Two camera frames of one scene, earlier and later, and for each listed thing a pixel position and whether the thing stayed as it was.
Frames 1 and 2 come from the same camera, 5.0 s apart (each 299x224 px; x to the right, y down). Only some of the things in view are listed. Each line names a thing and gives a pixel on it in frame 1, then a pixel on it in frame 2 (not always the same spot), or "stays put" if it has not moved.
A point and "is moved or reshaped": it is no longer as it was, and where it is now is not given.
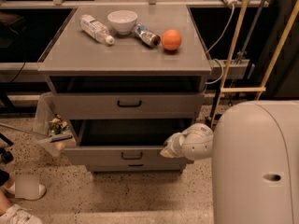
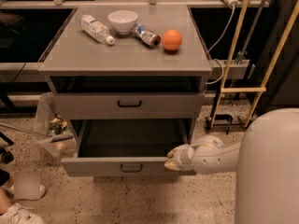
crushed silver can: (146, 35) stays put
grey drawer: (121, 142) is moved or reshaped
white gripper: (176, 145) -> (182, 157)
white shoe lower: (16, 215) stays put
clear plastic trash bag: (51, 129) stays put
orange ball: (171, 39) stays put
